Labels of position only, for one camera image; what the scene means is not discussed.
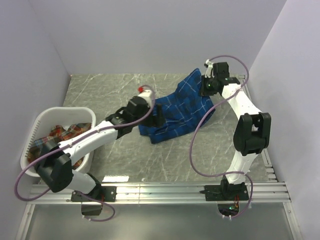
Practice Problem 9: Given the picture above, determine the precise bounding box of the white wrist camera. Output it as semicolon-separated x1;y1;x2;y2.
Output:
204;59;214;79
138;86;155;108

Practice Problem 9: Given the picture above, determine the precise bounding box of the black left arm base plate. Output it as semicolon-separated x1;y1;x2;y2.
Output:
70;186;117;202

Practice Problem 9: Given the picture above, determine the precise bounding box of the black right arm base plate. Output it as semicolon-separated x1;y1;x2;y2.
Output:
199;184;249;202

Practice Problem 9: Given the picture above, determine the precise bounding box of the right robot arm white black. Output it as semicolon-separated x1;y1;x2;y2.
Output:
199;60;272;201

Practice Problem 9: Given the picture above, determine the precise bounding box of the blue plaid long sleeve shirt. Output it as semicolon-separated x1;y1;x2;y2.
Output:
138;68;214;144

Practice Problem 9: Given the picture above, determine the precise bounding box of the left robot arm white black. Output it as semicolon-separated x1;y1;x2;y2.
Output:
35;96;165;201

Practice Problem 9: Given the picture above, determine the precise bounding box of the red brown plaid shirt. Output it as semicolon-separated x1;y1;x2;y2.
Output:
27;122;92;164

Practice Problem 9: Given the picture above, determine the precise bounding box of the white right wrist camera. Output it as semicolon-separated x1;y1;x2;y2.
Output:
204;59;214;79

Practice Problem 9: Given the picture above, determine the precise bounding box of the aluminium mounting rail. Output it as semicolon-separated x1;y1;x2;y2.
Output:
27;182;291;205

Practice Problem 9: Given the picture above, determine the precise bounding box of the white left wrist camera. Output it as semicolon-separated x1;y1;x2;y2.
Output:
138;86;155;108

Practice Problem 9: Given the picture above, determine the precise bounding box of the white plastic laundry basket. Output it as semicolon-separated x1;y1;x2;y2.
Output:
20;107;97;169

